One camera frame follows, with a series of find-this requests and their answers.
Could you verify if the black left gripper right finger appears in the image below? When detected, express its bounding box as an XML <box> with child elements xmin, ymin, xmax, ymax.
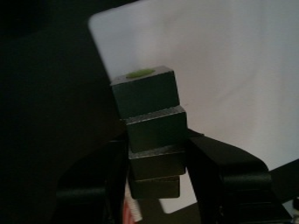
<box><xmin>183</xmin><ymin>129</ymin><xmax>295</xmax><ymax>224</ymax></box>

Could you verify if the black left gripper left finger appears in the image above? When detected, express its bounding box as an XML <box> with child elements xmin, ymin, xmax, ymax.
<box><xmin>54</xmin><ymin>131</ymin><xmax>131</xmax><ymax>224</ymax></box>

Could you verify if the white plastic cutting board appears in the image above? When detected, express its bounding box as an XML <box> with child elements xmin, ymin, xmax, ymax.
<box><xmin>88</xmin><ymin>0</ymin><xmax>299</xmax><ymax>214</ymax></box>

